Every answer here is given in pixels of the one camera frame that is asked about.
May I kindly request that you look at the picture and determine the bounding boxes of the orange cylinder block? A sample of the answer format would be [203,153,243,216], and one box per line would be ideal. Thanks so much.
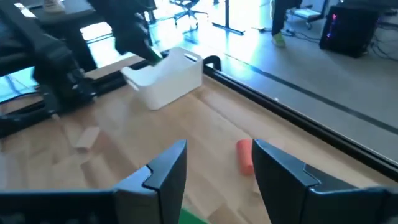
[236,138,255,177]

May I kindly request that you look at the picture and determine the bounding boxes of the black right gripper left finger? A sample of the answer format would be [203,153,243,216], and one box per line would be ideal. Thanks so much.
[112,139,188,224]

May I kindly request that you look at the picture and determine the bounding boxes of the opaque white plastic bin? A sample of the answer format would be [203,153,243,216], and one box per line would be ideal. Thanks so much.
[120,46,204,111]

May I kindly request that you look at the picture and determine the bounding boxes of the black computer tower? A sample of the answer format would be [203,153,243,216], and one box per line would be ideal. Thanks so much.
[319,3,381,59]

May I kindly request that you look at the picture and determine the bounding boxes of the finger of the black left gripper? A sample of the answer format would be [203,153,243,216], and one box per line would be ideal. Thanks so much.
[116,40,153,65]
[136,27,162,58]

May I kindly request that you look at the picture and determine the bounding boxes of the black table clamp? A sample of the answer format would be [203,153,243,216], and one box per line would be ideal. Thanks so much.
[203,55,222,72]

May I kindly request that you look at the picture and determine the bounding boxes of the long green block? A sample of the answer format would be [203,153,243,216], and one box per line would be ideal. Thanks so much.
[178,207,210,224]

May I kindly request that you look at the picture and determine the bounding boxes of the black desk stand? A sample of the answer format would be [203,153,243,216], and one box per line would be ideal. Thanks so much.
[211,0,246,36]

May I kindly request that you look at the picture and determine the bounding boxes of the black table frame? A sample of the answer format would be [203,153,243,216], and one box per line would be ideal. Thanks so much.
[0,55,398,183]

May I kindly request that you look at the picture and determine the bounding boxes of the natural wood block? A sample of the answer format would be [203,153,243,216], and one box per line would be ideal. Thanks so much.
[73,126,101,151]

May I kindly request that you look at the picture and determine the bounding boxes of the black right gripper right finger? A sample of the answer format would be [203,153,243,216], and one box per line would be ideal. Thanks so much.
[251,139,371,224]

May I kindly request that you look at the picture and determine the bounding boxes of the black office chair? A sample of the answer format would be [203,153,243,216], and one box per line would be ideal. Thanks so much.
[169,0,210,30]

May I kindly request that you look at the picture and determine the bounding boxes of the person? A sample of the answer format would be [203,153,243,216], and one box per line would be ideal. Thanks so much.
[269,0,303,49]

